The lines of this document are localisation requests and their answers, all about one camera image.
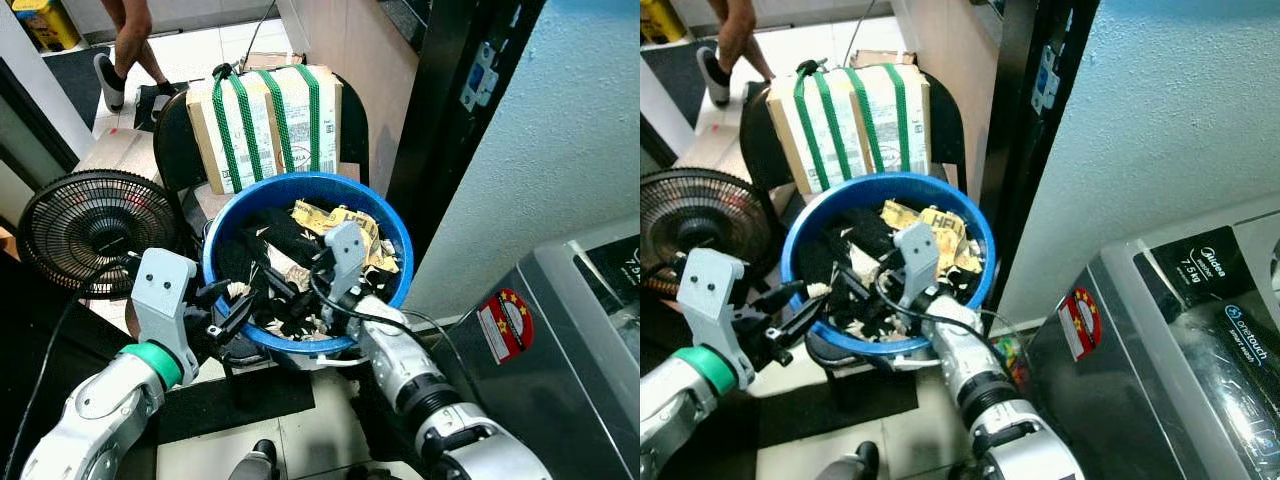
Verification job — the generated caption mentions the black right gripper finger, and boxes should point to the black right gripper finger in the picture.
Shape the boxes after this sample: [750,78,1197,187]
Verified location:
[834,286,885,319]
[262,280,313,313]
[262,252,317,287]
[834,258,889,293]

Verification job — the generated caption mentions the black patterned garment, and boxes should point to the black patterned garment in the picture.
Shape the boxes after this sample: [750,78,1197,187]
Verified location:
[794,206,926,343]
[214,206,353,343]

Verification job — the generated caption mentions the grey top-load washing machine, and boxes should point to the grey top-load washing machine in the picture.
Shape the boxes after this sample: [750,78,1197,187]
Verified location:
[438,232,641,480]
[1022,194,1280,480]

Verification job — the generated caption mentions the yellow printed cloth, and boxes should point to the yellow printed cloth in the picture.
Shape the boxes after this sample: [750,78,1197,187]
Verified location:
[291,202,401,275]
[880,200,985,277]

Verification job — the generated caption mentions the black floor mat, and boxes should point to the black floor mat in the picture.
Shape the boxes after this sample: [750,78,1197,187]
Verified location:
[752,368,921,453]
[153,364,317,447]

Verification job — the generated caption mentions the blue plastic laundry basin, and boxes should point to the blue plastic laundry basin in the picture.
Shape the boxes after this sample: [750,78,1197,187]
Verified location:
[202,171,416,357]
[780,171,998,358]

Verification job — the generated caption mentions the black floor fan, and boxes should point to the black floor fan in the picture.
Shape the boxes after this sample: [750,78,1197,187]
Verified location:
[16,169,183,300]
[640,167,768,298]

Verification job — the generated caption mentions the black chair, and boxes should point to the black chair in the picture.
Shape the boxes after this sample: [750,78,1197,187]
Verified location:
[737,70,967,193]
[152,72,371,193]

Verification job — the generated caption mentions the red energy label sticker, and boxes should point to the red energy label sticker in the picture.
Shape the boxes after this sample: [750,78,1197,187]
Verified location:
[477,288,535,365]
[1057,286,1103,362]

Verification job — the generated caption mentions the person legs with sneakers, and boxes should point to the person legs with sneakers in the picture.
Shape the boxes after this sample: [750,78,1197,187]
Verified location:
[696,0,777,110]
[92,0,183,113]

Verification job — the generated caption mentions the grey door latch plate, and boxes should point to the grey door latch plate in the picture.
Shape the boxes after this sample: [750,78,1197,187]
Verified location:
[1029,44,1064,114]
[459,41,500,113]

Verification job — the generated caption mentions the yellow container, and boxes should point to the yellow container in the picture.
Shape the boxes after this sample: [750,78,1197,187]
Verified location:
[640,0,690,47]
[11,0,82,54]

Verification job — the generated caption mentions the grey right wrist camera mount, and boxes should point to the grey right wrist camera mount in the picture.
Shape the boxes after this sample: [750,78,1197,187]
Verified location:
[892,220,943,307]
[321,220,368,303]

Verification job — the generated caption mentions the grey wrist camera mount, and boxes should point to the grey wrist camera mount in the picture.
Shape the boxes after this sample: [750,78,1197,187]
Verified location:
[676,247,757,391]
[321,220,368,303]
[892,220,943,307]
[131,248,200,387]

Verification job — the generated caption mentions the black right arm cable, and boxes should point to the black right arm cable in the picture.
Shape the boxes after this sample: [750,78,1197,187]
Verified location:
[874,270,1031,373]
[308,268,461,373]

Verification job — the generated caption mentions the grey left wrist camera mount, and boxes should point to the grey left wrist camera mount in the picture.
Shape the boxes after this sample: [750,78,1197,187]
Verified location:
[676,247,757,391]
[131,248,200,387]

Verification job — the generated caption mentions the cardboard box with green straps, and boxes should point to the cardboard box with green straps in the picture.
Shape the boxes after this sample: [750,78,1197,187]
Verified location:
[765,62,932,196]
[185,62,345,196]

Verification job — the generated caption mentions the black door frame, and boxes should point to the black door frame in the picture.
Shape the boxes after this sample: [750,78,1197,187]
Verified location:
[978,0,1102,306]
[384,0,548,263]

